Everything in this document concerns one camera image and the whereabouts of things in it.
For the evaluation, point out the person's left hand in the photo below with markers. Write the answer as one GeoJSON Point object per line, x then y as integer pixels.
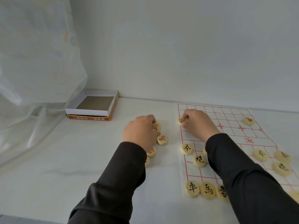
{"type": "Point", "coordinates": [140, 131]}

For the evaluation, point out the person's right hand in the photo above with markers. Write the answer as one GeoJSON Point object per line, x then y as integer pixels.
{"type": "Point", "coordinates": [201, 124]}

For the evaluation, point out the round red-marked chess piece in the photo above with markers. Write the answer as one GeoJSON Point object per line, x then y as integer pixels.
{"type": "Point", "coordinates": [181, 121]}
{"type": "Point", "coordinates": [248, 120]}
{"type": "Point", "coordinates": [156, 126]}

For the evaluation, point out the pile of wooden xiangqi pieces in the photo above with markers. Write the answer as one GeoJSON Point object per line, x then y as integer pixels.
{"type": "Point", "coordinates": [162, 139]}

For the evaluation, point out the red grid xiangqi board sheet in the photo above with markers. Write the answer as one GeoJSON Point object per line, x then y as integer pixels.
{"type": "Point", "coordinates": [231, 116]}

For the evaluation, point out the person's right forearm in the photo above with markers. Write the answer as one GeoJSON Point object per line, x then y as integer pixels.
{"type": "Point", "coordinates": [252, 184]}

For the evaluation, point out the person's left forearm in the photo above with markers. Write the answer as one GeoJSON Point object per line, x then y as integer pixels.
{"type": "Point", "coordinates": [112, 188]}

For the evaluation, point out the white cardboard box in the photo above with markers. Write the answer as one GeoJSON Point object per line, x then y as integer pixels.
{"type": "Point", "coordinates": [86, 112]}

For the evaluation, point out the sheer white curtain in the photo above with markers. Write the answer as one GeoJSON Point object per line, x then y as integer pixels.
{"type": "Point", "coordinates": [35, 67]}

